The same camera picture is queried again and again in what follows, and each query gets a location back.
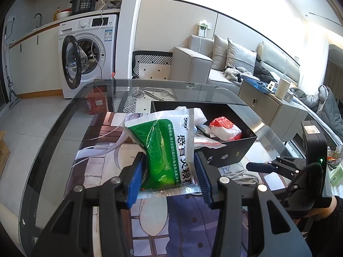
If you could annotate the red white glue packet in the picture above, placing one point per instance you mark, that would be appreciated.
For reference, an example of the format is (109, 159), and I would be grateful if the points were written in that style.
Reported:
(225, 128)

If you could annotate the white foam bag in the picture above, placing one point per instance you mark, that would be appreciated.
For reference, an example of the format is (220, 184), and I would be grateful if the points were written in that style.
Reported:
(197, 115)

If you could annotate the clear red-edged plastic packet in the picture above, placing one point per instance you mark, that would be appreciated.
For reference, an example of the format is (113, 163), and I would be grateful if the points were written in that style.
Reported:
(209, 142)

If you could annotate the white washing machine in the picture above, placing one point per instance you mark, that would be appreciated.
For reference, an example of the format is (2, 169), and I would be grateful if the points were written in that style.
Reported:
(107, 59)

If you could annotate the sink faucet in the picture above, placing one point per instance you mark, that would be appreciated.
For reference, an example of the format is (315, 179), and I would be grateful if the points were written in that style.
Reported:
(38, 18)

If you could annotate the beige sofa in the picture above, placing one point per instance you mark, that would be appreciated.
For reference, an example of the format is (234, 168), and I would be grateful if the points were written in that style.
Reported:
(193, 64)

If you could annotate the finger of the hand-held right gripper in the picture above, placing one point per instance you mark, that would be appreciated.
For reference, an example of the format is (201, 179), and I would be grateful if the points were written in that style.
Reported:
(260, 167)

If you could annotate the light sofa pillow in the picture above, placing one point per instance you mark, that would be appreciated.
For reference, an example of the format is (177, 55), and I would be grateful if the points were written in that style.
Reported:
(260, 52)

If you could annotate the white cup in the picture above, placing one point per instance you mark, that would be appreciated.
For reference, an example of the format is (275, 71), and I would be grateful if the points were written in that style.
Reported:
(282, 89)

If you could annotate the black patterned chair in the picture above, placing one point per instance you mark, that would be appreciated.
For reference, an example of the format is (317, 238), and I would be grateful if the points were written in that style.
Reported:
(152, 57)

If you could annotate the person's right forearm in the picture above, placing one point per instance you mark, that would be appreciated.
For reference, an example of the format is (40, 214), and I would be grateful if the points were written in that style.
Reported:
(336, 208)

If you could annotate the printed table mat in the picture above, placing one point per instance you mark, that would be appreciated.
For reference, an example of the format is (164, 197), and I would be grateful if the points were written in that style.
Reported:
(171, 219)

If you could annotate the green white medicine packet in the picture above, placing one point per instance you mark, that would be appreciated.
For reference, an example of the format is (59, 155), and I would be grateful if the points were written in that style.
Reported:
(160, 150)

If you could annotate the grey fur throw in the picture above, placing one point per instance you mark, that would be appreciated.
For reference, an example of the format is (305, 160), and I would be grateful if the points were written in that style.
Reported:
(237, 73)

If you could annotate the wall power outlet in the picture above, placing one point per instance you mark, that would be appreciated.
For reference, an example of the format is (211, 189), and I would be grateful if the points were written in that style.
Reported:
(203, 28)

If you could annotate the small white frame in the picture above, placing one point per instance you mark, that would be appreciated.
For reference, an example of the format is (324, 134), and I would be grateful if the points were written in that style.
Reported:
(271, 86)

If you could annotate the grey puffer jacket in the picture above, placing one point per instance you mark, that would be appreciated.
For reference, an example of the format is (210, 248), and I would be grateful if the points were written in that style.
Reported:
(327, 107)

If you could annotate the brown cardboard box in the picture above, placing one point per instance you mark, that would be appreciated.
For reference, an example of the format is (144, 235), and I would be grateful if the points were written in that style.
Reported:
(4, 152)

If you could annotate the dark jacket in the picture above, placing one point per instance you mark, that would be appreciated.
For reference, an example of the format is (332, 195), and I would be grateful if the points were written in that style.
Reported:
(264, 71)

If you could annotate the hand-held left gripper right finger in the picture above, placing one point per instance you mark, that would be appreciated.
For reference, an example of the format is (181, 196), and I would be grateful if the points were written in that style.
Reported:
(203, 176)

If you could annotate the grey sofa pillow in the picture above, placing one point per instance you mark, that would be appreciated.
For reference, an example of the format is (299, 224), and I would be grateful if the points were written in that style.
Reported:
(239, 55)
(219, 53)

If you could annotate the beige side cabinet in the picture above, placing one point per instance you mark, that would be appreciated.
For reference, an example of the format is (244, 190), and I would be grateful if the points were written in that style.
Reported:
(268, 107)

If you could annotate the blue printed board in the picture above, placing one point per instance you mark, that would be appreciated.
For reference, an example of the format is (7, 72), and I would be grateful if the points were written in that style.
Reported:
(257, 84)

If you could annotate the white kitchen counter cabinet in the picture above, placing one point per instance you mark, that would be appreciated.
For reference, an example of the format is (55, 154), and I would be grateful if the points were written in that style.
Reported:
(34, 59)

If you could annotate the black cardboard box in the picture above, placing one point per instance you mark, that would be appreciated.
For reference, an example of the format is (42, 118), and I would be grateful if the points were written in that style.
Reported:
(233, 152)

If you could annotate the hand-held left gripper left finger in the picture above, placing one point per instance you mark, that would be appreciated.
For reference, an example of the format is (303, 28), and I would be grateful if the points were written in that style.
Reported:
(135, 176)

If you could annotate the black pressure cooker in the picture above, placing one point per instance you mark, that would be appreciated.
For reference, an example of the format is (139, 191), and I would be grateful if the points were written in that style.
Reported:
(84, 2)

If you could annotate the white green box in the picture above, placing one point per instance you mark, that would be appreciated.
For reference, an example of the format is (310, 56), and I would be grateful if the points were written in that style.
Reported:
(337, 175)

